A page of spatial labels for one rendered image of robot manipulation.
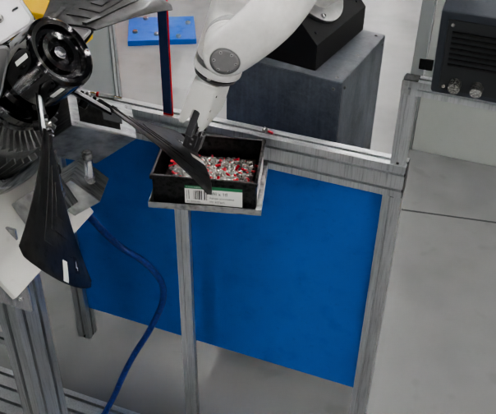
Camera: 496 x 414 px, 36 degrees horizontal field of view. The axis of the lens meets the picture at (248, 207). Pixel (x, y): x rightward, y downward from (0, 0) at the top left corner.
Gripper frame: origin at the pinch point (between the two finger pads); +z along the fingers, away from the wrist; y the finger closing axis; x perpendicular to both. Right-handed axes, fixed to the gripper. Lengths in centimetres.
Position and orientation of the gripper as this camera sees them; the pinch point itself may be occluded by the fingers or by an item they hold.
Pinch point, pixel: (194, 139)
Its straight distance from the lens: 139.4
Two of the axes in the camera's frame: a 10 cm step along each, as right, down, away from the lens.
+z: -2.9, 7.0, 6.5
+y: -3.6, 5.6, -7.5
